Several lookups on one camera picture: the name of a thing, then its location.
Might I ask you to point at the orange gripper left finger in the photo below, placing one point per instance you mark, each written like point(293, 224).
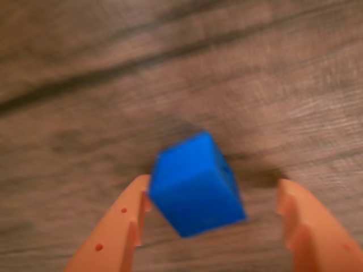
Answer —
point(113, 235)

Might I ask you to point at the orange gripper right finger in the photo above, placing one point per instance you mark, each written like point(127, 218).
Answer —
point(323, 243)

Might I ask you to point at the blue cube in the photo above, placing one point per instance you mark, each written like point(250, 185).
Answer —
point(195, 190)

